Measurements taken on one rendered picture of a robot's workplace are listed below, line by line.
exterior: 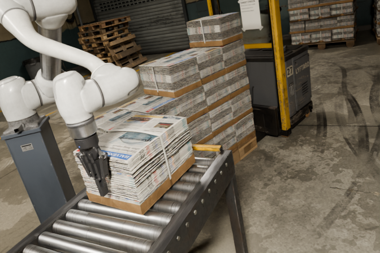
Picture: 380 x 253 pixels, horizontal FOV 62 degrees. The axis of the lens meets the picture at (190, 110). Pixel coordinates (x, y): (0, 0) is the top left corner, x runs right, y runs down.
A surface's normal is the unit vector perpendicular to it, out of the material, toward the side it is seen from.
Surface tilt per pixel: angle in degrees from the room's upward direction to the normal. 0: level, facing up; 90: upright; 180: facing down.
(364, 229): 0
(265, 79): 90
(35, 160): 90
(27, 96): 87
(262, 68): 90
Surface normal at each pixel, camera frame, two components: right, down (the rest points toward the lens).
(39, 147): 0.18, 0.30
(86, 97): 0.70, 0.11
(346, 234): -0.19, -0.92
